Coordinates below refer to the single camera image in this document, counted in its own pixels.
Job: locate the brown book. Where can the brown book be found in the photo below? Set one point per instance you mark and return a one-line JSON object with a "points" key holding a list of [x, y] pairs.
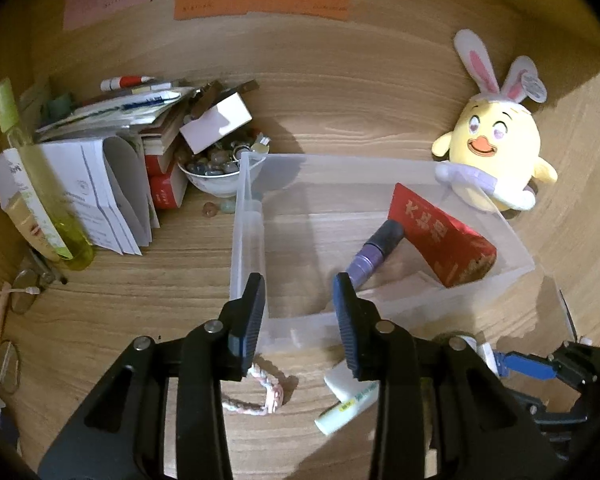
{"points": [[167, 135]]}

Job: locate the brown loose stone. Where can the brown loose stone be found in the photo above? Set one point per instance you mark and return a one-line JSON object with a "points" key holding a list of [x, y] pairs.
{"points": [[210, 210]]}

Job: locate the pale lip balm tube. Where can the pale lip balm tube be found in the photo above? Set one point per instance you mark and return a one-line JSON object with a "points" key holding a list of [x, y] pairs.
{"points": [[340, 410]]}

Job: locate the beige sachet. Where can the beige sachet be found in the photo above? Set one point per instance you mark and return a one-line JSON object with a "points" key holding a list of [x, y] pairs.
{"points": [[27, 225]]}

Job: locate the red white marker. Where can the red white marker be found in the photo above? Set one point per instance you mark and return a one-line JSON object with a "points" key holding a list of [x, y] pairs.
{"points": [[127, 82]]}

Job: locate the pile of polished stones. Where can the pile of polished stones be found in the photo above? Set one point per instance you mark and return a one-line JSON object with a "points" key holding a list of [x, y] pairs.
{"points": [[212, 162]]}

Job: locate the yellow chick plush bunny ears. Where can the yellow chick plush bunny ears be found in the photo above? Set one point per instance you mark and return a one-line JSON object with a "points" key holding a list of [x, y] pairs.
{"points": [[495, 135]]}

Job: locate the small green box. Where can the small green box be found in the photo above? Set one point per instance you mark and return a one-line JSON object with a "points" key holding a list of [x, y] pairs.
{"points": [[60, 105]]}

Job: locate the pale green loose stone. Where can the pale green loose stone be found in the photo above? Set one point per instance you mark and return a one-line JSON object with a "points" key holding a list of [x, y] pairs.
{"points": [[226, 206]]}

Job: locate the white ceramic bowl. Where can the white ceramic bowl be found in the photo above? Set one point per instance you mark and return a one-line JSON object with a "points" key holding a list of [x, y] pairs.
{"points": [[215, 186]]}

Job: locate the red paper envelope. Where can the red paper envelope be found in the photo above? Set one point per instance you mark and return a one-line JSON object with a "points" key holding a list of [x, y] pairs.
{"points": [[440, 240]]}

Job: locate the purple cosmetic bottle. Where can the purple cosmetic bottle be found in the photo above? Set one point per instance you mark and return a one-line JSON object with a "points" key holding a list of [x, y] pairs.
{"points": [[375, 257]]}

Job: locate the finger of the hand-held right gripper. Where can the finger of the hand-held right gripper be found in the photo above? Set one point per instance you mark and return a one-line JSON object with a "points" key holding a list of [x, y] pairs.
{"points": [[522, 364]]}

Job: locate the white cardboard box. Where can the white cardboard box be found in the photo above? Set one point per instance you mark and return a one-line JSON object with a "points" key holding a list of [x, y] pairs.
{"points": [[215, 122]]}

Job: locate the white eraser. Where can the white eraser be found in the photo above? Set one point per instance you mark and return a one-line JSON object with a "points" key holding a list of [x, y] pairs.
{"points": [[342, 382]]}

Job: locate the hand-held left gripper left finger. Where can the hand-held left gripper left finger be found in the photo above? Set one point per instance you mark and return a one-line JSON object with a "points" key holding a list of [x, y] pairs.
{"points": [[250, 320]]}

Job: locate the stack of papers and booklets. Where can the stack of papers and booklets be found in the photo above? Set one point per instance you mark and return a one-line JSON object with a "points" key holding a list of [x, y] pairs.
{"points": [[110, 110]]}

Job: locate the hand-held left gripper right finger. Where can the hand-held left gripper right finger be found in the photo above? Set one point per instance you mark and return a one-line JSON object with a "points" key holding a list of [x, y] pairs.
{"points": [[347, 325]]}

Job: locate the clear plastic storage bin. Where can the clear plastic storage bin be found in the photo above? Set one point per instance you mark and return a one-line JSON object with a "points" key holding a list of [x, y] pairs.
{"points": [[305, 240]]}

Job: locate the red book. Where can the red book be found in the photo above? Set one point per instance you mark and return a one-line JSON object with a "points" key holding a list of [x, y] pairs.
{"points": [[167, 187]]}

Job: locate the yellow-green plastic bottle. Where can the yellow-green plastic bottle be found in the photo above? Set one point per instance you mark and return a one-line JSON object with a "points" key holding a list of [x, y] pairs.
{"points": [[45, 185]]}

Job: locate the folded white paper sheets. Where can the folded white paper sheets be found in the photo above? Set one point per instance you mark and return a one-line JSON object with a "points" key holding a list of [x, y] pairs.
{"points": [[100, 185]]}

